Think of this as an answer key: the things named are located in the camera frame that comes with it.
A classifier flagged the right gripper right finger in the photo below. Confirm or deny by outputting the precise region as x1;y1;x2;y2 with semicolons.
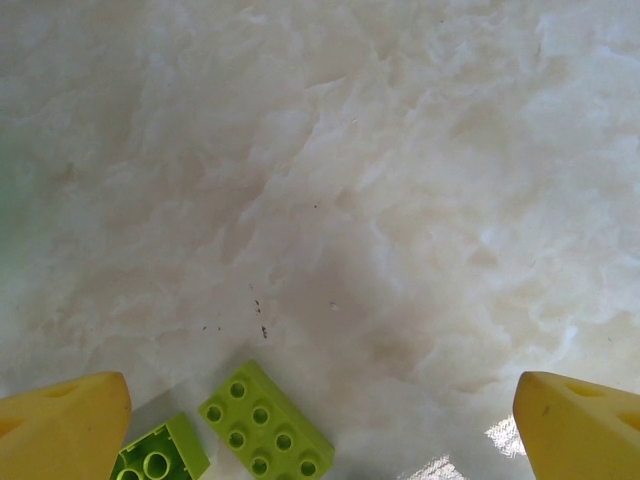
514;370;640;480

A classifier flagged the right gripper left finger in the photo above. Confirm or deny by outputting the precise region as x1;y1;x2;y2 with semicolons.
0;370;133;480

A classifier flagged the lime green lego brick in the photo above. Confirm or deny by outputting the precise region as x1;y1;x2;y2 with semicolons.
197;359;336;480
108;412;212;480

